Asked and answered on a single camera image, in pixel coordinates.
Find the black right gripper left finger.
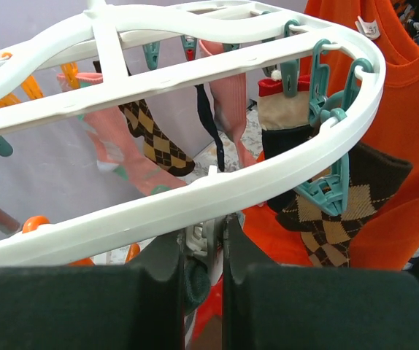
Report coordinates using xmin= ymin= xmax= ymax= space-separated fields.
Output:
xmin=0 ymin=231 xmax=185 ymax=349

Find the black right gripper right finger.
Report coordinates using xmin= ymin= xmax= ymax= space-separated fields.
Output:
xmin=223 ymin=216 xmax=419 ymax=349

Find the pink green sock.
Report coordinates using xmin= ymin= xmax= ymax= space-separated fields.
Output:
xmin=56 ymin=71 xmax=188 ymax=196
xmin=198 ymin=39 xmax=258 ymax=168

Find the brown argyle sock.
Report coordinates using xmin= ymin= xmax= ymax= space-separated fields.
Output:
xmin=276 ymin=143 xmax=412 ymax=268
xmin=118 ymin=99 xmax=195 ymax=176

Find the navy beige red sock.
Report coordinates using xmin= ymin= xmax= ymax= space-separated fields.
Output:
xmin=257 ymin=69 xmax=327 ymax=214

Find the white round sock hanger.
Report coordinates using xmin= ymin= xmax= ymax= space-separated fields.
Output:
xmin=0 ymin=1 xmax=386 ymax=268

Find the floral table mat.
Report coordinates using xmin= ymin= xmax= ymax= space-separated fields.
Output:
xmin=181 ymin=110 xmax=262 ymax=184

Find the orange t-shirt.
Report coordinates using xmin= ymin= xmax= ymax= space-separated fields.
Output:
xmin=244 ymin=0 xmax=419 ymax=271

